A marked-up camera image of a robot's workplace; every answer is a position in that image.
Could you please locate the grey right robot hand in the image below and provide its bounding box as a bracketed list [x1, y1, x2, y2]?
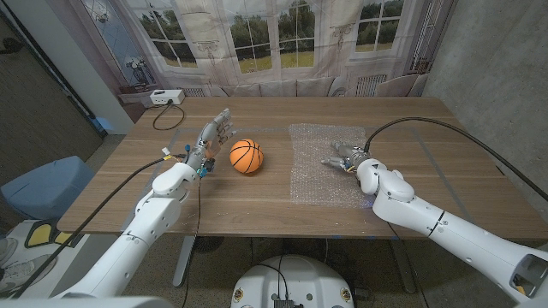
[321, 140, 372, 174]

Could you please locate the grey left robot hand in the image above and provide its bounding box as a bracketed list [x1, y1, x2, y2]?
[184, 108, 238, 173]

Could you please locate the clear bubble wrap sheet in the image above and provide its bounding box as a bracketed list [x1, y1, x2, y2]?
[289, 123, 378, 210]

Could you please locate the orange mini basketball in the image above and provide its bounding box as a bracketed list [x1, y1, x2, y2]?
[229, 139, 265, 175]

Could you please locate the white power adapter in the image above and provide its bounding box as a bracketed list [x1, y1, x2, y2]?
[149, 88, 186, 107]

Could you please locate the printed window scene backdrop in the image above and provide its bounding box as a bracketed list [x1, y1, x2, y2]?
[45, 0, 460, 126]

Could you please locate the grey table leg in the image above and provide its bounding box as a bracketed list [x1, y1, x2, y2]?
[388, 238, 417, 295]
[171, 235, 196, 289]

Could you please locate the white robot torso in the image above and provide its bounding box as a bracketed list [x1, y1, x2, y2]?
[230, 254, 356, 308]

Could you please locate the blue padded stool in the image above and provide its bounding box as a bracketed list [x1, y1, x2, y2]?
[0, 155, 97, 222]

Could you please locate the grey sneaker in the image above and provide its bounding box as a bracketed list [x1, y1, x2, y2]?
[0, 254, 57, 295]

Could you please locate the black power adapter cable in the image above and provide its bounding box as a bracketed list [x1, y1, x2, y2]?
[152, 100, 187, 132]

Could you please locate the thin black left wrist cable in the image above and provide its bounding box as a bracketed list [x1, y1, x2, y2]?
[181, 170, 203, 308]

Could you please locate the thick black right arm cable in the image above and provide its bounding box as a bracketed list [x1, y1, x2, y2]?
[363, 116, 548, 203]

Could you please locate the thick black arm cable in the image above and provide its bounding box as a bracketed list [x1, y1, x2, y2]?
[11, 154, 189, 299]
[363, 116, 548, 203]

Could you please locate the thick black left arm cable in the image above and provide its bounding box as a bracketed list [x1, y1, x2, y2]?
[11, 154, 189, 299]

